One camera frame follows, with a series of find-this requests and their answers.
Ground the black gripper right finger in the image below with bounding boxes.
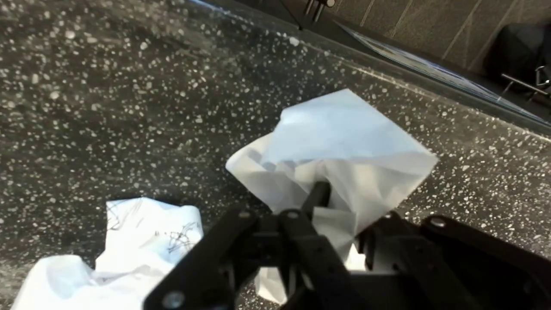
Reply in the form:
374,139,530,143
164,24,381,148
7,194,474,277
358,211,551,310

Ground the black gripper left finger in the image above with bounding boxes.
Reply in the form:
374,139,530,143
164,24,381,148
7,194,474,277
143,180,353,310

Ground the paper with scribbles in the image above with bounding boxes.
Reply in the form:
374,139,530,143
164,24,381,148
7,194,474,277
9,196,205,310

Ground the plain white paper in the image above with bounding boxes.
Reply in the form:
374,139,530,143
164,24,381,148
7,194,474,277
224,86,439,306

